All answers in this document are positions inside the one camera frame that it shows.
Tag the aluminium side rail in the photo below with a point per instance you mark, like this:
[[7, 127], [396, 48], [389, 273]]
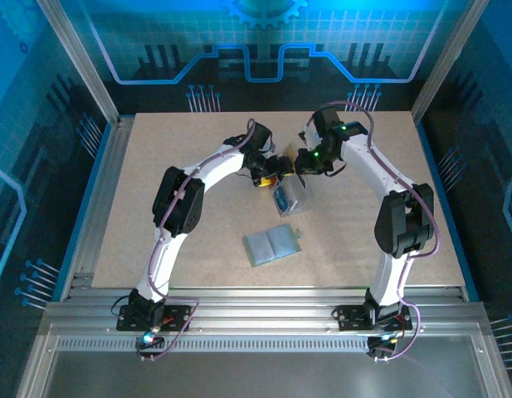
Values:
[[101, 199]]

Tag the blue table edge strip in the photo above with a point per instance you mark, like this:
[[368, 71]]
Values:
[[443, 199], [87, 199]]

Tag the aluminium frame rail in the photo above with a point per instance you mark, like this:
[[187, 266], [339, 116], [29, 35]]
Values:
[[259, 309]]

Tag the clear plastic card tray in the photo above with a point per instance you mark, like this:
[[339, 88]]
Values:
[[303, 199]]

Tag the blue circuit print back panel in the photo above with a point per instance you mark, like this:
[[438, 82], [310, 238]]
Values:
[[259, 25]]

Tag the aluminium corner post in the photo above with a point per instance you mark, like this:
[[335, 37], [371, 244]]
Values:
[[445, 62], [82, 62]]

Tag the small circuit board with LEDs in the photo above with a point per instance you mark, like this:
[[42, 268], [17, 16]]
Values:
[[149, 339], [384, 342]]

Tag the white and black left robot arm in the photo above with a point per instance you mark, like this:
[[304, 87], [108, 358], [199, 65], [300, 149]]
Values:
[[218, 168]]

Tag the green card holder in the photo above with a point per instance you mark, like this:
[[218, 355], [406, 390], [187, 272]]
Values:
[[272, 245]]

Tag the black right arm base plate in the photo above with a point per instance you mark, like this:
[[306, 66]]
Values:
[[349, 317]]

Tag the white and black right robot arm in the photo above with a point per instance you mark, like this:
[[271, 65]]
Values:
[[367, 166]]

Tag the slotted metal strip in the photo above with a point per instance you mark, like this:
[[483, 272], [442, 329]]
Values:
[[259, 344]]

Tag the blue circuit print side panel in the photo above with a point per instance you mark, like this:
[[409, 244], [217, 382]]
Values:
[[23, 124], [488, 124]]

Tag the gold card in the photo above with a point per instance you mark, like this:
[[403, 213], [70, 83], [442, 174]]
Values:
[[289, 152]]

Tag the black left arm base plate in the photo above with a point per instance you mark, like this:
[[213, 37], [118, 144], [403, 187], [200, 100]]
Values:
[[177, 310]]

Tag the grey metal sheet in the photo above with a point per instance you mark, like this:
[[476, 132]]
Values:
[[259, 377]]

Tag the blue card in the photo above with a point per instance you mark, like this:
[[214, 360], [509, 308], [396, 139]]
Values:
[[284, 199]]

